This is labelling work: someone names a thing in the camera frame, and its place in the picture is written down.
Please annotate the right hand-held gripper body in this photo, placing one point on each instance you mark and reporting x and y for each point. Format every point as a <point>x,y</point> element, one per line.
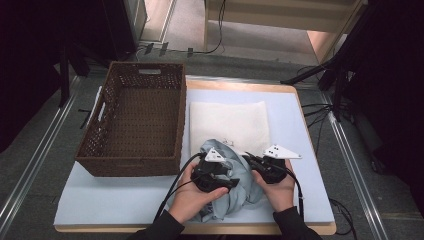
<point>273,168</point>

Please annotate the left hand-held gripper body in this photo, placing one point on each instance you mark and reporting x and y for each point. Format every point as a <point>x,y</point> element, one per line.
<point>210,173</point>

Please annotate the light blue garment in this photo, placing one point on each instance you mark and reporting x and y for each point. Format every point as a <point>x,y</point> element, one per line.
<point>240,196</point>

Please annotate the white mesh laundry bag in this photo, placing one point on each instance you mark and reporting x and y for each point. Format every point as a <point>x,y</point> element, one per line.
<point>230,123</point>

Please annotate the brown wicker basket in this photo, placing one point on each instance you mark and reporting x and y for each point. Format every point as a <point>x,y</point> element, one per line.
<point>146,120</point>

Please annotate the person's right hand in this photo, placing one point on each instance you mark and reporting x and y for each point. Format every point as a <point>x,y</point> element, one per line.
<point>281,195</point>

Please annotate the person's left hand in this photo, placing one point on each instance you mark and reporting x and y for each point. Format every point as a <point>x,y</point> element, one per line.
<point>190,200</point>

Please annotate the black tripod stand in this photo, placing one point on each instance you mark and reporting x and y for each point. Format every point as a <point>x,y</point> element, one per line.
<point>310,73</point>

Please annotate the black tape strip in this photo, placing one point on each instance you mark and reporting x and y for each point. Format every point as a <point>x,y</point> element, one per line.
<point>163,49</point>
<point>149,48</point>
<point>190,52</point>

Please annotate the beige wooden furniture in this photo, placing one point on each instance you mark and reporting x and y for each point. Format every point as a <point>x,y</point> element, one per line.
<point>283,13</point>

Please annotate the black curtain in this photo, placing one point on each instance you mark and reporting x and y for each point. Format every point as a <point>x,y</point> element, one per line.
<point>396,83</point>
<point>26,50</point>

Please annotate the black metal stand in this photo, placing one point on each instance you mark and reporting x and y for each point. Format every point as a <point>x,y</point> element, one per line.
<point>64,83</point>

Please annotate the metal floor rail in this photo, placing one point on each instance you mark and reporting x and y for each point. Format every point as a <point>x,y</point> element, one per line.
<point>343,140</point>
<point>40,150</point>

